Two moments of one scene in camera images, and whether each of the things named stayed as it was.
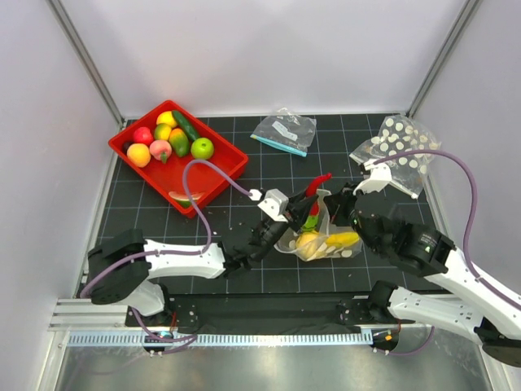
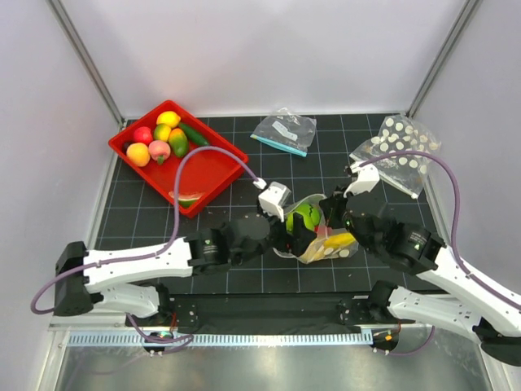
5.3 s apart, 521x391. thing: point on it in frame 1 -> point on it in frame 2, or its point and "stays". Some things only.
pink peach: x=157 y=147 stays
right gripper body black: x=343 y=213 stays
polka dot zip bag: x=331 y=241 stays
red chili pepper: x=312 y=192 -> x=323 y=230
